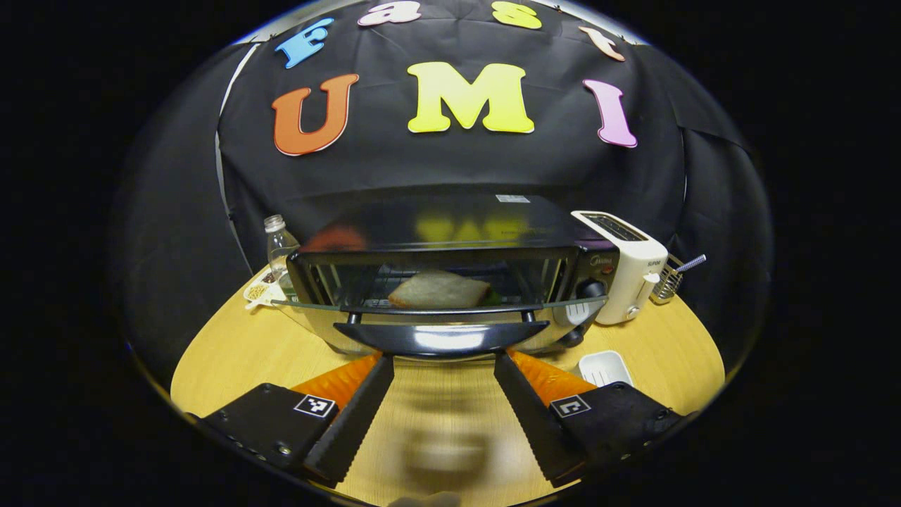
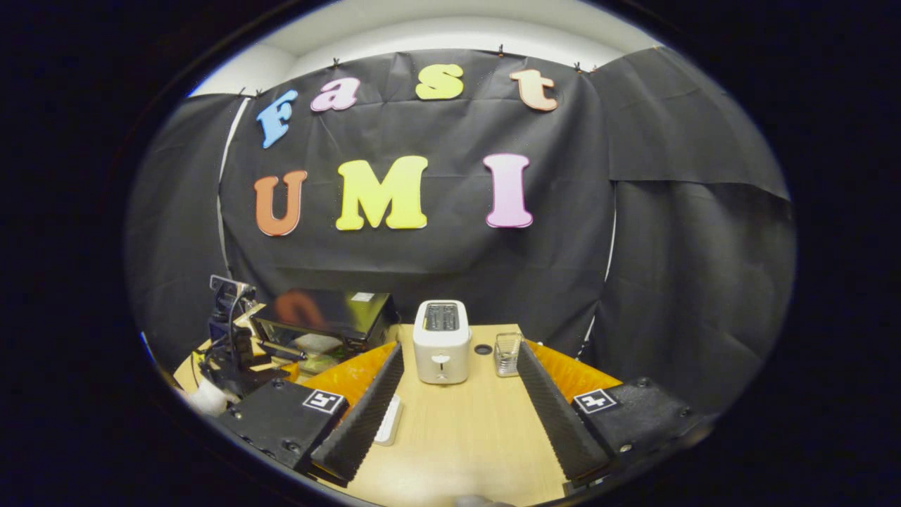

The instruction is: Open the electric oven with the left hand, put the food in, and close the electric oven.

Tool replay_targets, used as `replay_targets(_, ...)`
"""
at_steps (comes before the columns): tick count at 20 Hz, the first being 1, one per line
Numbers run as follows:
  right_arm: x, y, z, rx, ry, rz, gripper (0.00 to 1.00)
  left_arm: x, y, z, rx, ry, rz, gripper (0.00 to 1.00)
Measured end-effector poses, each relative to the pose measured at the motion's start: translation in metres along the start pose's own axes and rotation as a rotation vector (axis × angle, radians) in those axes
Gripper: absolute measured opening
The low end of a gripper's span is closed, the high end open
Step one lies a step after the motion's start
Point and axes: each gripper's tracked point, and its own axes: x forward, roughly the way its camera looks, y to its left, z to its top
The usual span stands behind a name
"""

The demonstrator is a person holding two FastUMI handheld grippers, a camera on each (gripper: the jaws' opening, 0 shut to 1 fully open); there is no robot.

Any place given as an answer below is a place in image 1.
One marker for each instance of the metal utensil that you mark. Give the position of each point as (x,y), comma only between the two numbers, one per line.
(693,263)

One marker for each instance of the small white snack dish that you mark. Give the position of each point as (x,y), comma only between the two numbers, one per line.
(259,290)

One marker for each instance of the black electric oven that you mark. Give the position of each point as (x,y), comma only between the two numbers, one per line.
(450,215)

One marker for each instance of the white plastic tray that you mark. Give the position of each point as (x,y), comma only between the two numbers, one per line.
(604,367)

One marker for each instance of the bread and lettuce sandwich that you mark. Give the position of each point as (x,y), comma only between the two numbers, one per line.
(436,290)

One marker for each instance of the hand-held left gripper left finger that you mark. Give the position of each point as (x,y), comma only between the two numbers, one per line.
(355,426)

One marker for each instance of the white toaster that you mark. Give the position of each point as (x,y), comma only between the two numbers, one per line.
(633,274)

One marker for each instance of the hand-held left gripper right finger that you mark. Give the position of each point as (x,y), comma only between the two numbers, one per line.
(535,429)

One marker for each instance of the clear plastic water bottle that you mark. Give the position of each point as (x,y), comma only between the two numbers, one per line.
(280,246)

